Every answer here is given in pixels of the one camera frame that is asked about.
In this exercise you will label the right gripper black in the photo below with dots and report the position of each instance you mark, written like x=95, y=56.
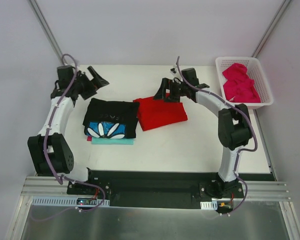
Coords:
x=170, y=90

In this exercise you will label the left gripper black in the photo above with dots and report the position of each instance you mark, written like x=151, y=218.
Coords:
x=89, y=88

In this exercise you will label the black flower t shirt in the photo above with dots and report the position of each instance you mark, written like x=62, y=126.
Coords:
x=111, y=119

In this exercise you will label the dark red t shirt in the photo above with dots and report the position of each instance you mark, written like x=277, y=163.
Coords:
x=89, y=138

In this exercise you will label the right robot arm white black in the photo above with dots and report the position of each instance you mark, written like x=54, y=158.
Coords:
x=234, y=125

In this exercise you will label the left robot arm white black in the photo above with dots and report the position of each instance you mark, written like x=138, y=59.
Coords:
x=49, y=151

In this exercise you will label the crumpled magenta t shirt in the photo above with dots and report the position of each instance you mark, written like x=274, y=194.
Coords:
x=239, y=87

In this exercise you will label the white plastic basket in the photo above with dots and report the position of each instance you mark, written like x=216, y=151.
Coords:
x=255, y=72

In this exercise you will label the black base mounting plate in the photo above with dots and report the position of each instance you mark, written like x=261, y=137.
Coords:
x=150, y=189

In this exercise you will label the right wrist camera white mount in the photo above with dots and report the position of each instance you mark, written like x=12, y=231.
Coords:
x=174, y=71

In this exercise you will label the left aluminium corner post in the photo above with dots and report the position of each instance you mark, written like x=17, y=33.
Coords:
x=39, y=14

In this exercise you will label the aluminium corner post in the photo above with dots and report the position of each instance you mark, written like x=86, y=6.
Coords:
x=39, y=14
x=279, y=14

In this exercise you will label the right white cable duct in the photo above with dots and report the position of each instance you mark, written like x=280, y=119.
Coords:
x=209, y=205

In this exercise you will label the white cable duct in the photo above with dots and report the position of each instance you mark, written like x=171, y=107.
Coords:
x=82, y=202
x=209, y=205

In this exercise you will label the aluminium front frame rail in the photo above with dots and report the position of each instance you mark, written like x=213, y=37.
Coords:
x=275, y=191

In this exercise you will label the left white cable duct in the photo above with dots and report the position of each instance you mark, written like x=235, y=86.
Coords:
x=82, y=202

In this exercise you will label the right aluminium corner post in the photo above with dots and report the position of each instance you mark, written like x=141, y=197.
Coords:
x=279, y=14

